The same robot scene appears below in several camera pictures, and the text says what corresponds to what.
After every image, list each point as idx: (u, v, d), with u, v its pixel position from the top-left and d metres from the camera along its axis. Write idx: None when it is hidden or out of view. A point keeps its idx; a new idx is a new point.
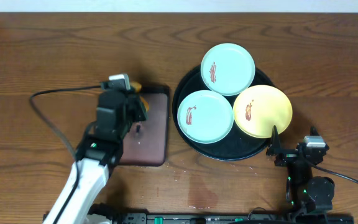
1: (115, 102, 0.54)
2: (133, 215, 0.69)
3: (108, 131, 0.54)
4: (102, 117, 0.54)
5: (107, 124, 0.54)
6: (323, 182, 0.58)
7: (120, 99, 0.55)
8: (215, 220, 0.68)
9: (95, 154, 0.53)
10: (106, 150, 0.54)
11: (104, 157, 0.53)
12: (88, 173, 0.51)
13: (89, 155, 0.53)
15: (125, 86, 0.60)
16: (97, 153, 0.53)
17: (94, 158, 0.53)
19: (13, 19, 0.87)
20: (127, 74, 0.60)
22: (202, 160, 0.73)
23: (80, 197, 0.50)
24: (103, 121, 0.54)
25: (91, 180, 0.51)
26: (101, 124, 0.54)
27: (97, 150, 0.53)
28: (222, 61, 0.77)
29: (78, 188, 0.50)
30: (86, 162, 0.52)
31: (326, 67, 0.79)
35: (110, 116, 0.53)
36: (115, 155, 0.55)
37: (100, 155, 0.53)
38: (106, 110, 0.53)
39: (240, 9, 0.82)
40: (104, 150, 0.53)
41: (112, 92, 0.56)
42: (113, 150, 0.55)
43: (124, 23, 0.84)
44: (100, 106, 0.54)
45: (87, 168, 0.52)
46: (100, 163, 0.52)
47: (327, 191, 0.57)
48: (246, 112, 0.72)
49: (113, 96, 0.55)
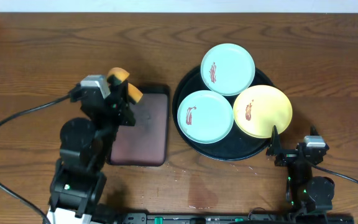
1: (79, 143, 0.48)
2: (133, 215, 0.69)
3: (80, 169, 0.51)
4: (69, 159, 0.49)
5: (76, 164, 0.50)
6: (323, 182, 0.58)
7: (84, 137, 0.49)
8: (215, 221, 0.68)
9: (71, 198, 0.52)
10: (82, 190, 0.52)
11: (81, 201, 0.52)
12: (63, 223, 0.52)
13: (66, 198, 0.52)
15: (101, 93, 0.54)
16: (73, 197, 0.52)
17: (71, 202, 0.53)
19: (13, 19, 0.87)
20: (100, 79, 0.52)
22: (202, 160, 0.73)
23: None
24: (71, 162, 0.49)
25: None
26: (70, 163, 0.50)
27: (72, 193, 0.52)
28: (222, 61, 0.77)
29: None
30: (60, 211, 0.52)
31: (325, 67, 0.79)
35: (76, 158, 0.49)
36: (94, 191, 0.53)
37: (76, 200, 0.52)
38: (71, 154, 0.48)
39: (240, 9, 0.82)
40: (79, 191, 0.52)
41: (74, 129, 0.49)
42: (89, 189, 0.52)
43: (124, 23, 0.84)
44: (64, 150, 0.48)
45: (61, 216, 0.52)
46: (77, 214, 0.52)
47: (327, 191, 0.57)
48: (246, 112, 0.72)
49: (77, 135, 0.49)
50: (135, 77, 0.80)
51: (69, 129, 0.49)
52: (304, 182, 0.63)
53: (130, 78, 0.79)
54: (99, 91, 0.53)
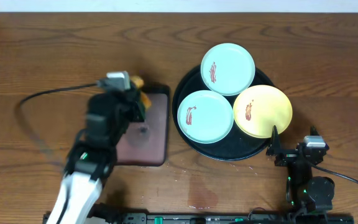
1: (105, 109, 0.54)
2: (133, 215, 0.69)
3: (99, 139, 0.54)
4: (91, 126, 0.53)
5: (97, 132, 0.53)
6: (322, 182, 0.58)
7: (110, 106, 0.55)
8: (215, 220, 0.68)
9: (86, 165, 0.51)
10: (97, 159, 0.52)
11: (95, 169, 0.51)
12: (78, 191, 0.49)
13: (79, 165, 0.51)
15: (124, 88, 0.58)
16: (88, 164, 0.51)
17: (84, 171, 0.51)
19: (13, 19, 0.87)
20: (126, 73, 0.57)
22: (202, 160, 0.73)
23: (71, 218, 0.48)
24: (94, 129, 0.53)
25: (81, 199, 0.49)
26: (92, 132, 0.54)
27: (87, 160, 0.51)
28: (222, 61, 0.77)
29: (68, 207, 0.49)
30: (75, 179, 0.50)
31: (326, 66, 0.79)
35: (99, 123, 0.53)
36: (107, 165, 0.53)
37: (90, 167, 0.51)
38: (95, 118, 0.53)
39: (240, 9, 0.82)
40: (95, 159, 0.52)
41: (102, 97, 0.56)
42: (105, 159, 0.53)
43: (124, 23, 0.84)
44: (89, 114, 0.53)
45: (76, 185, 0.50)
46: (91, 177, 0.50)
47: (327, 191, 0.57)
48: (246, 112, 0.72)
49: (104, 103, 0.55)
50: None
51: (96, 99, 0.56)
52: (304, 182, 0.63)
53: None
54: (123, 83, 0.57)
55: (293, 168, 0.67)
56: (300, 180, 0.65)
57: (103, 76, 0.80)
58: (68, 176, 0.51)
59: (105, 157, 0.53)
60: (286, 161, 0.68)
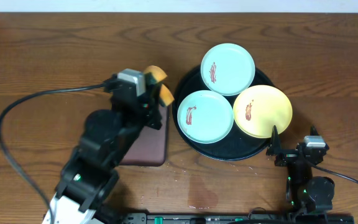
1: (100, 137, 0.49)
2: (133, 215, 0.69)
3: (94, 163, 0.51)
4: (87, 149, 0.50)
5: (93, 156, 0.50)
6: (323, 182, 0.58)
7: (107, 132, 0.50)
8: (215, 220, 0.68)
9: (79, 190, 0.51)
10: (92, 185, 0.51)
11: (86, 197, 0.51)
12: (63, 212, 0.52)
13: (74, 188, 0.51)
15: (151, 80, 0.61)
16: (81, 190, 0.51)
17: (76, 196, 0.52)
19: (13, 19, 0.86)
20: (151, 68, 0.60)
22: (202, 160, 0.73)
23: None
24: (89, 153, 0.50)
25: (66, 220, 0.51)
26: (88, 154, 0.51)
27: (81, 185, 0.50)
28: (222, 61, 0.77)
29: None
30: (65, 203, 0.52)
31: (326, 67, 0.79)
35: (95, 151, 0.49)
36: (102, 190, 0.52)
37: (84, 192, 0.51)
38: (92, 145, 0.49)
39: (240, 9, 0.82)
40: (86, 188, 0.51)
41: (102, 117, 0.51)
42: (100, 185, 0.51)
43: (124, 23, 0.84)
44: (86, 137, 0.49)
45: (66, 208, 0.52)
46: (81, 209, 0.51)
47: (327, 191, 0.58)
48: (246, 112, 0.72)
49: (101, 127, 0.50)
50: None
51: (94, 119, 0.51)
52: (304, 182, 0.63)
53: None
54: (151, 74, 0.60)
55: (293, 168, 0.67)
56: (300, 180, 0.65)
57: (103, 76, 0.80)
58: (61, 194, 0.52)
59: (100, 182, 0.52)
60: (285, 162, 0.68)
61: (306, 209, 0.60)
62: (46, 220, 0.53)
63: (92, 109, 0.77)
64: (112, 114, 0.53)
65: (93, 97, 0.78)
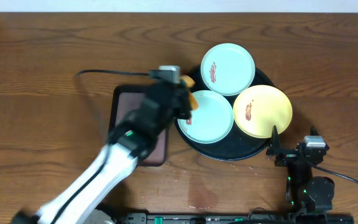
1: (161, 97, 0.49)
2: (133, 215, 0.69)
3: (146, 124, 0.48)
4: (143, 107, 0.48)
5: (148, 116, 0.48)
6: (323, 182, 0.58)
7: (166, 95, 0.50)
8: (215, 220, 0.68)
9: (127, 142, 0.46)
10: (139, 142, 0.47)
11: (135, 149, 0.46)
12: (117, 158, 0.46)
13: (122, 141, 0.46)
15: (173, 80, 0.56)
16: (128, 143, 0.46)
17: (124, 148, 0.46)
19: (13, 19, 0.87)
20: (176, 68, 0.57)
22: (202, 160, 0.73)
23: (99, 186, 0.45)
24: (145, 112, 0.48)
25: (117, 167, 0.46)
26: (142, 115, 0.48)
27: (130, 139, 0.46)
28: (222, 61, 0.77)
29: (100, 173, 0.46)
30: (114, 151, 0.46)
31: (326, 67, 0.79)
35: (153, 109, 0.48)
36: (146, 149, 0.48)
37: (131, 145, 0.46)
38: (150, 103, 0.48)
39: (240, 9, 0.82)
40: (137, 140, 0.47)
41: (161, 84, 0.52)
42: (146, 144, 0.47)
43: (124, 23, 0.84)
44: (147, 98, 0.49)
45: (115, 155, 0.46)
46: (130, 155, 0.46)
47: (327, 191, 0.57)
48: (246, 112, 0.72)
49: (162, 91, 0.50)
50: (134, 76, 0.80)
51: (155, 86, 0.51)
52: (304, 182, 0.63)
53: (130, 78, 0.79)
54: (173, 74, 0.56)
55: (293, 168, 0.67)
56: (300, 180, 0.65)
57: (103, 76, 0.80)
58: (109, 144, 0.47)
59: (147, 141, 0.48)
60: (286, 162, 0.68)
61: (306, 209, 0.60)
62: (86, 173, 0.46)
63: (92, 109, 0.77)
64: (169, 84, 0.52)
65: (93, 97, 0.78)
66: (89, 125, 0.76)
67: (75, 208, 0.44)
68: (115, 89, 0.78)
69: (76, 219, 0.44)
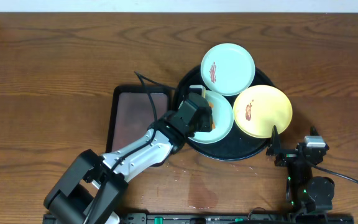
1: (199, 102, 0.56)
2: (133, 215, 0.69)
3: (182, 123, 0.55)
4: (184, 109, 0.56)
5: (185, 116, 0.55)
6: (323, 182, 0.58)
7: (202, 102, 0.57)
8: (215, 220, 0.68)
9: (165, 134, 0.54)
10: (174, 135, 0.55)
11: (173, 139, 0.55)
12: (163, 136, 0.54)
13: (161, 131, 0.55)
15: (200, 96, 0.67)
16: (166, 134, 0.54)
17: (164, 136, 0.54)
19: (13, 19, 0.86)
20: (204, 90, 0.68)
22: (202, 160, 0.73)
23: (149, 154, 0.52)
24: (183, 113, 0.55)
25: (163, 142, 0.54)
26: (181, 115, 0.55)
27: (168, 131, 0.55)
28: (222, 61, 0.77)
29: (150, 144, 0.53)
30: (160, 133, 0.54)
31: (325, 67, 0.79)
35: (191, 112, 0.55)
36: (178, 145, 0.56)
37: (168, 136, 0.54)
38: (191, 106, 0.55)
39: (240, 9, 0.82)
40: (174, 133, 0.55)
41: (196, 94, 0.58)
42: (178, 139, 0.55)
43: (124, 23, 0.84)
44: (188, 101, 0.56)
45: (161, 135, 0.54)
46: (169, 141, 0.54)
47: (327, 191, 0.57)
48: (246, 112, 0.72)
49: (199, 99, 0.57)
50: (134, 76, 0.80)
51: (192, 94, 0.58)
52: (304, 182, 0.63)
53: (130, 78, 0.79)
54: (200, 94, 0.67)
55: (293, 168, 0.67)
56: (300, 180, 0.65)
57: (103, 76, 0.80)
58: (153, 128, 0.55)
59: (179, 137, 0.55)
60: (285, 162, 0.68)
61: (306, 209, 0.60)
62: (138, 142, 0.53)
63: (92, 109, 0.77)
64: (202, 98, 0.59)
65: (93, 97, 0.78)
66: (88, 125, 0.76)
67: (130, 163, 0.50)
68: (115, 89, 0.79)
69: (129, 173, 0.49)
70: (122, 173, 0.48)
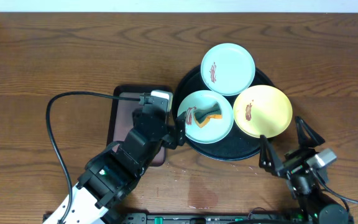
1: (148, 133, 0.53)
2: (133, 215, 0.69)
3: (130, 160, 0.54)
4: (130, 142, 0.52)
5: (132, 152, 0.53)
6: (339, 211, 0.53)
7: (155, 131, 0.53)
8: (215, 220, 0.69)
9: (101, 184, 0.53)
10: (113, 183, 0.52)
11: (111, 189, 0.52)
12: (79, 203, 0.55)
13: (97, 181, 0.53)
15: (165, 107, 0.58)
16: (103, 184, 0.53)
17: (99, 186, 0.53)
19: (13, 19, 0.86)
20: (171, 95, 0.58)
22: (202, 160, 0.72)
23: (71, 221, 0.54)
24: (130, 147, 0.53)
25: (80, 213, 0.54)
26: (128, 149, 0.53)
27: (104, 179, 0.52)
28: (222, 61, 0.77)
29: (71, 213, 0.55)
30: (82, 194, 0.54)
31: (325, 66, 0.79)
35: (138, 146, 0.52)
36: (123, 190, 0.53)
37: (105, 186, 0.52)
38: (138, 139, 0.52)
39: (240, 9, 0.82)
40: (110, 182, 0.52)
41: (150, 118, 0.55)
42: (123, 183, 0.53)
43: (124, 23, 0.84)
44: (133, 132, 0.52)
45: (79, 199, 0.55)
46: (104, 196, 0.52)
47: (340, 221, 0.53)
48: (246, 112, 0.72)
49: (150, 126, 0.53)
50: (134, 77, 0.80)
51: (144, 117, 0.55)
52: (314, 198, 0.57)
53: (130, 78, 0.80)
54: (166, 103, 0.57)
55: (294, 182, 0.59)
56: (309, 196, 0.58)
57: (103, 77, 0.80)
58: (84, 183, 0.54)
59: (124, 182, 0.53)
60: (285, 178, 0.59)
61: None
62: (60, 210, 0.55)
63: (91, 110, 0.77)
64: (155, 119, 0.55)
65: (93, 97, 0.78)
66: (88, 125, 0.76)
67: None
68: (115, 89, 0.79)
69: None
70: None
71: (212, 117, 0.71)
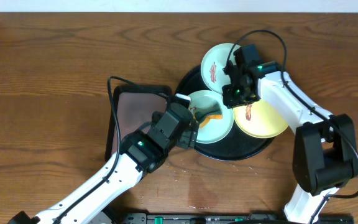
1: (183, 114, 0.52)
2: (133, 215, 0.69)
3: (161, 137, 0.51)
4: (165, 121, 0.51)
5: (166, 129, 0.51)
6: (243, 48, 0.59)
7: (188, 113, 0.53)
8: (215, 220, 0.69)
9: (137, 154, 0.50)
10: (148, 154, 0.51)
11: (145, 160, 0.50)
12: (124, 166, 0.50)
13: (133, 151, 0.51)
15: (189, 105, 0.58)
16: (139, 154, 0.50)
17: (134, 157, 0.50)
19: (13, 19, 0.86)
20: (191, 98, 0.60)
22: (202, 160, 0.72)
23: (114, 184, 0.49)
24: (164, 125, 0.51)
25: (125, 176, 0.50)
26: (161, 127, 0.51)
27: (140, 150, 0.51)
28: (222, 61, 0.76)
29: (115, 173, 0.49)
30: (124, 158, 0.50)
31: (326, 67, 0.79)
35: (172, 124, 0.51)
36: (154, 163, 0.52)
37: (141, 157, 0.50)
38: (173, 118, 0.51)
39: (240, 9, 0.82)
40: (146, 152, 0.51)
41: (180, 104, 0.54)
42: (155, 156, 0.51)
43: (124, 23, 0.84)
44: (169, 111, 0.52)
45: (122, 162, 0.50)
46: (140, 165, 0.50)
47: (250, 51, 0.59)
48: (246, 112, 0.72)
49: (182, 109, 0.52)
50: (134, 77, 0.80)
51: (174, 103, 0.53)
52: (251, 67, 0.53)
53: (131, 78, 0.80)
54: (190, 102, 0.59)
55: (247, 92, 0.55)
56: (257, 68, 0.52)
57: (103, 77, 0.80)
58: (121, 152, 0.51)
59: (156, 155, 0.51)
60: (240, 92, 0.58)
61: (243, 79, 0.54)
62: (101, 172, 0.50)
63: (92, 110, 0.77)
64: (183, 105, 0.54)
65: (93, 97, 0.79)
66: (88, 125, 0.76)
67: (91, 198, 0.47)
68: (115, 89, 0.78)
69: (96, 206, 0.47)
70: (88, 207, 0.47)
71: (212, 117, 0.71)
